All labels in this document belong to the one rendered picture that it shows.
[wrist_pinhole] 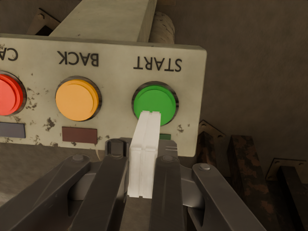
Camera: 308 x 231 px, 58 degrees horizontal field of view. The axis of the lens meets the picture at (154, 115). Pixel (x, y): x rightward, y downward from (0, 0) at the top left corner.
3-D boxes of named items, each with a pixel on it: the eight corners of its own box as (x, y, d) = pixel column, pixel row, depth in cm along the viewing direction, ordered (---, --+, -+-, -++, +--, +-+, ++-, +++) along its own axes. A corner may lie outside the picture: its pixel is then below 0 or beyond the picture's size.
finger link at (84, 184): (123, 205, 14) (63, 200, 14) (135, 158, 18) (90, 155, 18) (124, 178, 13) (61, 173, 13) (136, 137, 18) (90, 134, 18)
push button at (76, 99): (101, 117, 29) (96, 123, 27) (62, 114, 29) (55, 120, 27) (100, 79, 27) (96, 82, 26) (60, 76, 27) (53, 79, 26)
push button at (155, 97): (173, 122, 28) (173, 129, 27) (134, 119, 28) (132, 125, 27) (177, 84, 27) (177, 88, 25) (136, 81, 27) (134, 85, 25)
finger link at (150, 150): (143, 149, 14) (157, 150, 14) (151, 110, 21) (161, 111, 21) (140, 198, 15) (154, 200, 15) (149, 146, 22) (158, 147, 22)
